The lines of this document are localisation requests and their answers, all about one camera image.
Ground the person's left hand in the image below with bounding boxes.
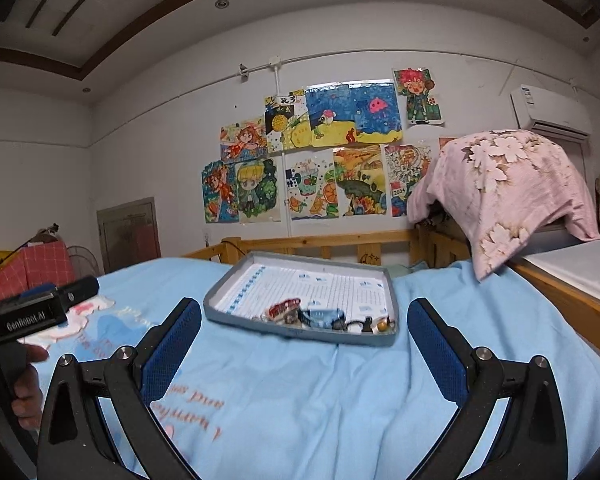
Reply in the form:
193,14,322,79
12,344,50,431

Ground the electric fan grille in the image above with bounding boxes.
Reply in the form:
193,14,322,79
67,245,102,280

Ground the red plaid cloth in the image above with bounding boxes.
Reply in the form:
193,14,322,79
0,240,76,301

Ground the mermaid drawing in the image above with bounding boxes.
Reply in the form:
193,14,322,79
201,160,239,223

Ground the light blue cartoon bedsheet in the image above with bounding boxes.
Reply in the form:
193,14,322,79
34,258,600,479

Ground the white mattress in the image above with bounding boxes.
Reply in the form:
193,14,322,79
524,240,600,300

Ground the blond boy drawing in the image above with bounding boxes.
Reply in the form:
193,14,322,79
236,158,280,223

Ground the orange haired girl drawing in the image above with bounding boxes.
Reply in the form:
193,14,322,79
220,116,268,164

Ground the grey shallow tray box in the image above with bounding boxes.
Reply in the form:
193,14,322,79
204,252,400,347

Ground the cup and fish drawing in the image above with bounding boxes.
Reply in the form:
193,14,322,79
284,150,340,220

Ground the yellow moon drawing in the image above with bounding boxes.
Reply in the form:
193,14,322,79
264,89,312,154

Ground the pink floral blanket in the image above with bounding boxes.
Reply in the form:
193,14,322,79
406,129,600,281

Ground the orange landscape drawing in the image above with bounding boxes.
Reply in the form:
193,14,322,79
332,145,387,216

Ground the busy doodle drawing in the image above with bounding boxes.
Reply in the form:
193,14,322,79
385,143,432,218

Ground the blue sea painting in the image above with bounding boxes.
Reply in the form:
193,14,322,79
304,79,403,148

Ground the white air conditioner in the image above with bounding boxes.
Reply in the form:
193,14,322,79
509,84,593,143

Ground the red haired character drawing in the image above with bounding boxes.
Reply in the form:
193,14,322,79
393,67,444,126

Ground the brown wall hatch door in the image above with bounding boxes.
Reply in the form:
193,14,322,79
96,197,161,273

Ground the wooden bed frame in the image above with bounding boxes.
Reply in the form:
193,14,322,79
186,221,600,352

